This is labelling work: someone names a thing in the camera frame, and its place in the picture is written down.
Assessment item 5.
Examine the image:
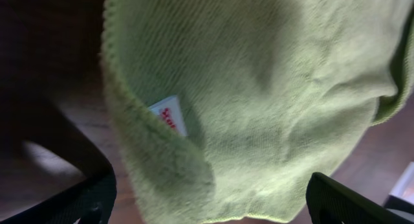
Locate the light green microfiber cloth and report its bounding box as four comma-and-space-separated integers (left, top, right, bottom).
102, 0, 413, 223

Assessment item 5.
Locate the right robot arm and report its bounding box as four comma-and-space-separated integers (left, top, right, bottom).
384, 162, 413, 222

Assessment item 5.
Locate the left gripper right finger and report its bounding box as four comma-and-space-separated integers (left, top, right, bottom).
306, 172, 413, 224

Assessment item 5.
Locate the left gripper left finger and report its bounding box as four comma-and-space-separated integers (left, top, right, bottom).
1, 167, 117, 224

